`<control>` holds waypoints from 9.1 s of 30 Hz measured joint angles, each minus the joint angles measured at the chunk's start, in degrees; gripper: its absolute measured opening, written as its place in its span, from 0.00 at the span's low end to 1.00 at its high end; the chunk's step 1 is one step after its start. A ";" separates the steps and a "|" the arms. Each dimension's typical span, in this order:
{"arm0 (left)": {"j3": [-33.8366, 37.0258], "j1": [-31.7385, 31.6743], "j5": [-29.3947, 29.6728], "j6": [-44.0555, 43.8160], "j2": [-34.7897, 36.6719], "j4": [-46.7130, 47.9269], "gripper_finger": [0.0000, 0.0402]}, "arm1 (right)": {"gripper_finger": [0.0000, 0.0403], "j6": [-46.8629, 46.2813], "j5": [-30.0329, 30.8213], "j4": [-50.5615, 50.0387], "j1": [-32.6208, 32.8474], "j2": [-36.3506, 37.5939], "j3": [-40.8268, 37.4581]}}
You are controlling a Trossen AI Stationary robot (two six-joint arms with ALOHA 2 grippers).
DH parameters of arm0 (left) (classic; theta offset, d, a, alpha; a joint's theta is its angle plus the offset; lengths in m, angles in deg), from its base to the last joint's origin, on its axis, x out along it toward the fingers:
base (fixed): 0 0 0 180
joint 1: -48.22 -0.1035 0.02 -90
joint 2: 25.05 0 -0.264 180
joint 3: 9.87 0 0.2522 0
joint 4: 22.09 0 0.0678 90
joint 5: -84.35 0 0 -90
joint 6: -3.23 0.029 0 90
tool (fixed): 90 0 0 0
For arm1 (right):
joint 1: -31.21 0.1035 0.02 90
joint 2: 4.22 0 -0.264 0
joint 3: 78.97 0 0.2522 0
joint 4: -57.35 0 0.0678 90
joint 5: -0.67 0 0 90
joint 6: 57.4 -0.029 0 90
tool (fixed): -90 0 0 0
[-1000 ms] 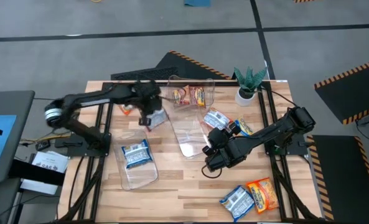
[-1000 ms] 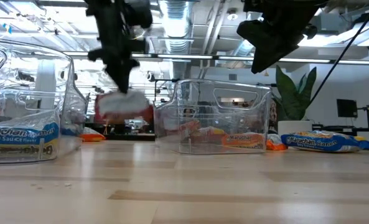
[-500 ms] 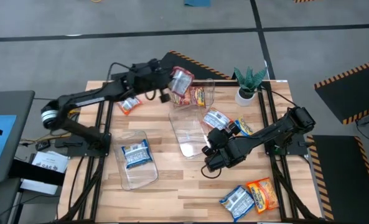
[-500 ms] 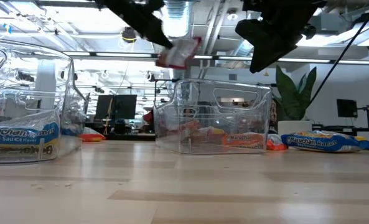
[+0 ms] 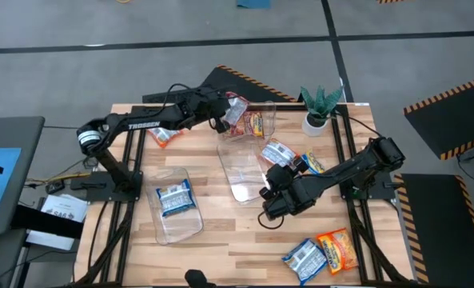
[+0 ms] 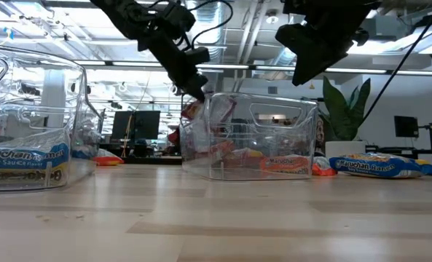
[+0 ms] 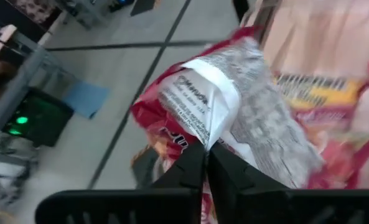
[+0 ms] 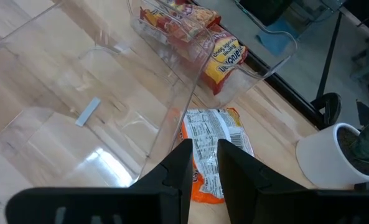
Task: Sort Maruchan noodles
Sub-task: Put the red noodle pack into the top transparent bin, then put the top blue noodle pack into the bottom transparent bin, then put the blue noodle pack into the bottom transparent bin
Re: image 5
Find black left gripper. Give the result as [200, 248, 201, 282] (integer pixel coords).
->
[188, 88, 237, 135]

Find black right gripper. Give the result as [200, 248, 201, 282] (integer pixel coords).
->
[260, 157, 317, 220]

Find red Maruchan ramen packet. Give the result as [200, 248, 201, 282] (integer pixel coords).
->
[220, 91, 250, 127]

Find blue white packet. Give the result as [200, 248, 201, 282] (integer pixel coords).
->
[259, 138, 300, 168]

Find blue Maruchan ramen packet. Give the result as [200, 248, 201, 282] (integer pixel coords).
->
[300, 150, 326, 175]
[281, 238, 329, 286]
[155, 178, 197, 218]

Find yellow orange packet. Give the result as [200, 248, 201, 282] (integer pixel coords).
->
[236, 110, 265, 139]

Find orange Maruchan ramen packet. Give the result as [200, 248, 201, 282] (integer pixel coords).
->
[316, 227, 360, 276]
[147, 126, 185, 149]

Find black ramp with hazard stripes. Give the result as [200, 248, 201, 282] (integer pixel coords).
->
[141, 64, 300, 104]

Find clear plastic bin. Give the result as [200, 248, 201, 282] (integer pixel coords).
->
[215, 99, 277, 142]
[216, 138, 272, 205]
[145, 166, 205, 246]

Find green plant in white pot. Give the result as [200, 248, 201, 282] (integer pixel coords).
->
[299, 84, 345, 138]

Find blue flat item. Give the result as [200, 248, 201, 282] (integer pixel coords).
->
[236, 0, 272, 10]

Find black rounded object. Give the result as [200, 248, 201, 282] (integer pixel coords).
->
[183, 268, 217, 288]

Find black mat with hazard stripes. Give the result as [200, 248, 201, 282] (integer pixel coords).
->
[403, 74, 474, 162]
[393, 173, 474, 286]

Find black power adapter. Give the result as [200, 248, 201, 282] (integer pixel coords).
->
[45, 179, 66, 196]

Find white paper sheets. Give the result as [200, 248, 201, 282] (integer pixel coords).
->
[25, 194, 90, 252]

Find grey desk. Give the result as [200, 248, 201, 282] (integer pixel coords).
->
[0, 115, 46, 237]

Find blue screen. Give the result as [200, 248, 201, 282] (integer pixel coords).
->
[0, 147, 22, 228]

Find black aluminium table frame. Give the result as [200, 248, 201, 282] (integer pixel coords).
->
[74, 102, 416, 288]

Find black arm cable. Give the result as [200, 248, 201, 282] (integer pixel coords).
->
[331, 113, 384, 141]

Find yellow floor cable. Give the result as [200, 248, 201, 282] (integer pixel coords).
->
[27, 170, 93, 187]

